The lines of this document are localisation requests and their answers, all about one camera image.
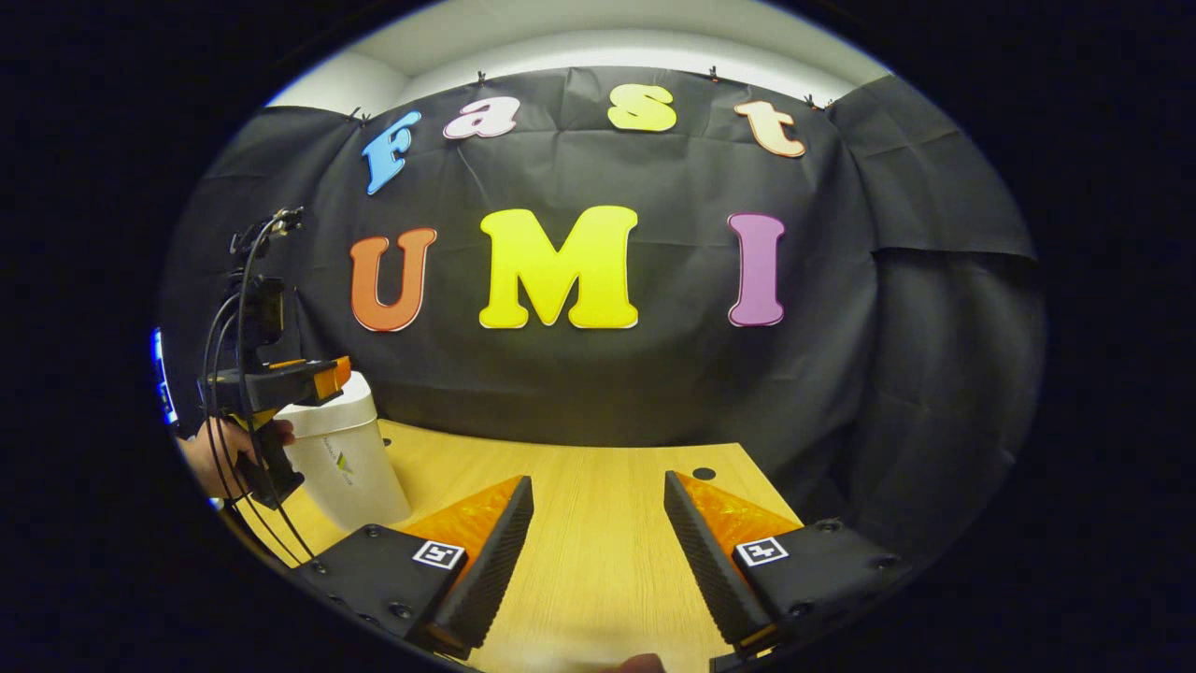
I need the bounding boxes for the computer monitor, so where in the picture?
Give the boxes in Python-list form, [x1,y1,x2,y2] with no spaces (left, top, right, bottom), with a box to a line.
[151,327,178,427]

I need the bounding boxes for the wooden desktop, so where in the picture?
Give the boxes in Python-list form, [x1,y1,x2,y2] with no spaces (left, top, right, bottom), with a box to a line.
[224,419,804,673]

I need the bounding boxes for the black backdrop cloth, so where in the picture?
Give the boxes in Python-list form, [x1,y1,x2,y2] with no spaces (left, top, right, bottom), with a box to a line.
[159,67,1046,562]

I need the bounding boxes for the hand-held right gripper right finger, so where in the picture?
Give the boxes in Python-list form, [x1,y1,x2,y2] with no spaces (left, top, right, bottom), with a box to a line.
[663,470,921,655]

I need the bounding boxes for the white desktop garbage bin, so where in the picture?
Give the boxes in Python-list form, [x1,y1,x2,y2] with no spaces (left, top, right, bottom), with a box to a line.
[274,371,412,532]

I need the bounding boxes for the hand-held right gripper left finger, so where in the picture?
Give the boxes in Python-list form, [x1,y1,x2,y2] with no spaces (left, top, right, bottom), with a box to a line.
[290,475,535,660]

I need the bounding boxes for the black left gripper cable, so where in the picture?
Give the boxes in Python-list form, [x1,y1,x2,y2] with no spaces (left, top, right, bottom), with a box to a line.
[199,208,319,564]

